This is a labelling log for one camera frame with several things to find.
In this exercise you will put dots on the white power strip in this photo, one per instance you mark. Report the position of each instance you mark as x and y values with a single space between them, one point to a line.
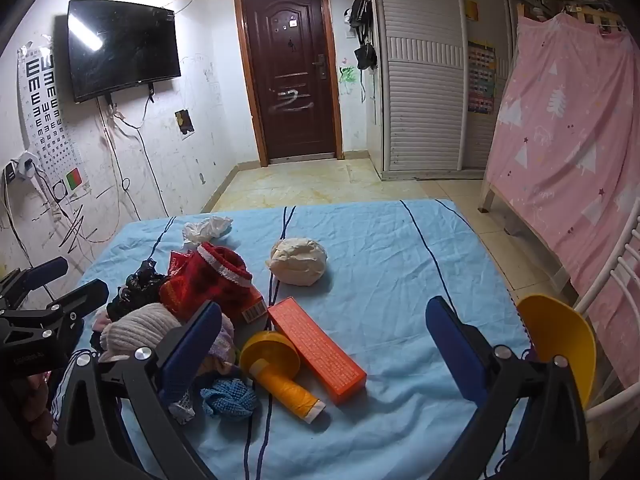
22 167

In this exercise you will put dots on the light blue table cloth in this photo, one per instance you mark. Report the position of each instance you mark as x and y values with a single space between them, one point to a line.
380 260

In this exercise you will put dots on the beige knitted hat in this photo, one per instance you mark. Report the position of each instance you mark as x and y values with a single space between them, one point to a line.
145 325

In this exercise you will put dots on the pink printed bed sheet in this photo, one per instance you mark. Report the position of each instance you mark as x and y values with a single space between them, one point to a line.
565 135

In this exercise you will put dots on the yellow bottle with cap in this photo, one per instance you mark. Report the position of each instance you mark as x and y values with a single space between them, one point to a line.
285 385

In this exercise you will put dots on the white crumpled cloth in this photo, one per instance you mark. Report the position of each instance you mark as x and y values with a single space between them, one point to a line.
205 230

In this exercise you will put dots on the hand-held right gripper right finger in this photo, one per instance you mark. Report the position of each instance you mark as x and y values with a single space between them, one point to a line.
452 350

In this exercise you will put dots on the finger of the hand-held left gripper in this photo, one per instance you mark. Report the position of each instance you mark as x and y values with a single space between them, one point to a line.
47 270
82 295

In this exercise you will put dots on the yellow plastic bin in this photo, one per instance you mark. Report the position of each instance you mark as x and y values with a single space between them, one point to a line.
555 330

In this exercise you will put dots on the black hanging bag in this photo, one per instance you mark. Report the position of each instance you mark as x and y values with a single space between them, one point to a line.
361 7
366 57

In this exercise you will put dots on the orange cardboard box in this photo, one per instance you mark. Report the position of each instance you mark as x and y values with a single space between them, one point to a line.
320 355
254 307

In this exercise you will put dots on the white slatted wardrobe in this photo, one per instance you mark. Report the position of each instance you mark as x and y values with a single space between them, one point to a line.
425 85

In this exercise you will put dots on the black plastic bag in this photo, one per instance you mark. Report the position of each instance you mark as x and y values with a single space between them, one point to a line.
135 285

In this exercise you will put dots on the small white printed packet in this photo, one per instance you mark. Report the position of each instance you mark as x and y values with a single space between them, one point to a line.
182 408

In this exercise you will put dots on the person's left hand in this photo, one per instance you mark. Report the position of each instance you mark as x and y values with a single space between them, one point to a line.
37 400

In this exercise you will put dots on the brown wooden door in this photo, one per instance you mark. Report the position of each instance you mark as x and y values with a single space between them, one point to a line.
290 60

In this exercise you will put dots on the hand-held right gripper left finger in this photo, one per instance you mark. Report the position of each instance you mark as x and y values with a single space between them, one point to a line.
192 350

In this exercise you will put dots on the yellow and black wall sticker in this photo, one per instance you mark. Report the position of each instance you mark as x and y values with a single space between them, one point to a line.
184 122

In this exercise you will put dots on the colourful chart poster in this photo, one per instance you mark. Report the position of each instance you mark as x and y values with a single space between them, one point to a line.
481 77

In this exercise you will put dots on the red knit sock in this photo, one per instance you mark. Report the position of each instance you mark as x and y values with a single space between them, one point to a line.
220 280

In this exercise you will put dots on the blue knit cloth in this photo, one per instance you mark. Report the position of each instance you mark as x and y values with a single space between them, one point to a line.
230 397

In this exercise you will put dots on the black wall television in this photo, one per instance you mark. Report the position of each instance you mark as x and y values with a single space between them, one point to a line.
120 45

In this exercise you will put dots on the white metal chair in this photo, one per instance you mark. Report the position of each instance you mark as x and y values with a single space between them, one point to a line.
615 280

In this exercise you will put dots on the eye chart poster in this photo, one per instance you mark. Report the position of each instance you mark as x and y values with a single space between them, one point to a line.
45 110

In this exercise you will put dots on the red foil bag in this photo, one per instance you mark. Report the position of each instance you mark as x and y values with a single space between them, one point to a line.
175 290

